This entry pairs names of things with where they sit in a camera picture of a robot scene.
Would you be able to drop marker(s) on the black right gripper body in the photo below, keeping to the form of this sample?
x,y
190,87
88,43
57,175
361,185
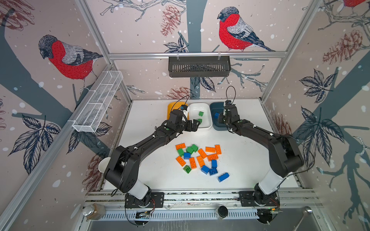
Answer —
x,y
223,118

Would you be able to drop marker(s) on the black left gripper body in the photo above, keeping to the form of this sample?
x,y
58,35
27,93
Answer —
x,y
184,126

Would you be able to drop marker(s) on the orange lego brick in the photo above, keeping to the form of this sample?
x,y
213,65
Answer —
x,y
212,157
202,153
181,161
218,149
192,163
181,146

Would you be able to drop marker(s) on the blue long lego brick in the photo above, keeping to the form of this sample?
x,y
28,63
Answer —
x,y
223,177

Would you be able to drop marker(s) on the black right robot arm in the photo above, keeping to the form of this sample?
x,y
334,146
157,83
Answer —
x,y
284,155

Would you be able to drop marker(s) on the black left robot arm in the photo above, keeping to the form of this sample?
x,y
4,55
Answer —
x,y
123,167

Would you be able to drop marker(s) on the white plastic bin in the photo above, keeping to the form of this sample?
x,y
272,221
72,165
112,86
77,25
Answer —
x,y
194,110

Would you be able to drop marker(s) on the yellow plastic bin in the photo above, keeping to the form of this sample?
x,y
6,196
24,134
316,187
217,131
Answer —
x,y
173,106

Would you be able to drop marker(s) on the dark teal plastic bin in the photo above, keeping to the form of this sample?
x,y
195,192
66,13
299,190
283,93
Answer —
x,y
217,107

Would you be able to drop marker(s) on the orange lego brick studs up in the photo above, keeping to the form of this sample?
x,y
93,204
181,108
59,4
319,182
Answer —
x,y
200,161

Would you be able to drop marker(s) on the orange lego brick upright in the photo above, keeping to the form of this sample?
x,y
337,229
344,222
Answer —
x,y
192,163

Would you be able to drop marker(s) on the green lego brick bottom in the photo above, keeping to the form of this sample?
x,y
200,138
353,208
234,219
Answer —
x,y
187,169

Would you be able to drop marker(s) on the blue lego brick low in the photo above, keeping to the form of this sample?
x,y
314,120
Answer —
x,y
205,169

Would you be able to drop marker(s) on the white ceramic mug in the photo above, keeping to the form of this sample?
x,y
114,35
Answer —
x,y
103,164

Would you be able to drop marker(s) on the glass jar with lid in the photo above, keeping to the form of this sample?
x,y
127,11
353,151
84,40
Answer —
x,y
94,211

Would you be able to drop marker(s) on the black hanging wire basket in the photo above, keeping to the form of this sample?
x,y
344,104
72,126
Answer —
x,y
199,66

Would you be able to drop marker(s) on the white wire mesh basket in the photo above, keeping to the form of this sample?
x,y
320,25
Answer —
x,y
94,110

